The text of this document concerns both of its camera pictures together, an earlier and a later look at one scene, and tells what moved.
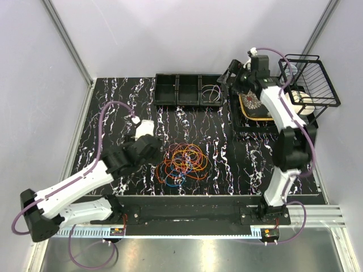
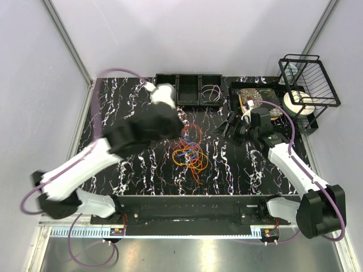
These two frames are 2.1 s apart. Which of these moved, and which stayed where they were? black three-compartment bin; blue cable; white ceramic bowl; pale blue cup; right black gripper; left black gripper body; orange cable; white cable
Moved: blue cable; right black gripper; orange cable; left black gripper body
Stayed: black three-compartment bin; pale blue cup; white ceramic bowl; white cable
